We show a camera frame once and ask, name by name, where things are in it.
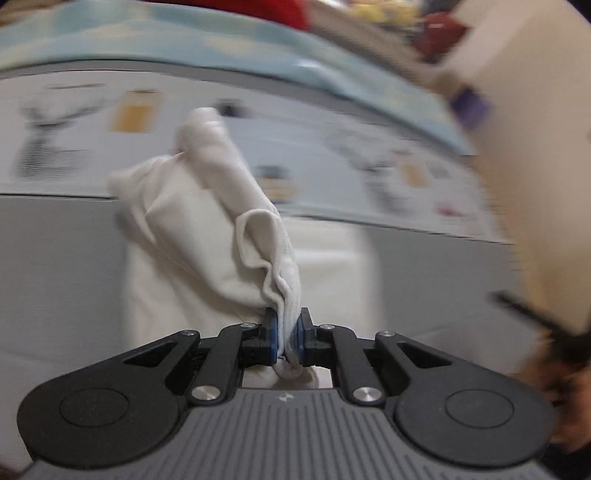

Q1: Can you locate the dark red cushion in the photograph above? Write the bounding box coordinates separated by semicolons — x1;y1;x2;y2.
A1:
411;11;468;63

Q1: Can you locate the purple bin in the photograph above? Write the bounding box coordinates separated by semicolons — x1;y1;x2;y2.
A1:
450;85;492;131

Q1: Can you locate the red folded quilt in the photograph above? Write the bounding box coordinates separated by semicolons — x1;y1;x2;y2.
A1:
185;0;310;31

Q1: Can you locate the yellow plush toy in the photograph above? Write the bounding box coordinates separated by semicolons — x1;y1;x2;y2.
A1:
351;0;421;24

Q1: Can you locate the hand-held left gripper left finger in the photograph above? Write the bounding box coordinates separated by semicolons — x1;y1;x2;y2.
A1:
117;308;280;407

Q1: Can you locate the light blue patterned sheet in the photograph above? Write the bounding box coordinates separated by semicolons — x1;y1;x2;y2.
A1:
0;0;476;154

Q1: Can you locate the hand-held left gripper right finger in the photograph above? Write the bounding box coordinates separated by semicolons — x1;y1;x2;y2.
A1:
295;307;458;407

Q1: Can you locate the small white shirt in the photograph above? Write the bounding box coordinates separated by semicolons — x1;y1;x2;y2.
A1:
108;107;384;393

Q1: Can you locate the person's right hand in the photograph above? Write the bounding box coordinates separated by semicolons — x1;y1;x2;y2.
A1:
519;357;591;455

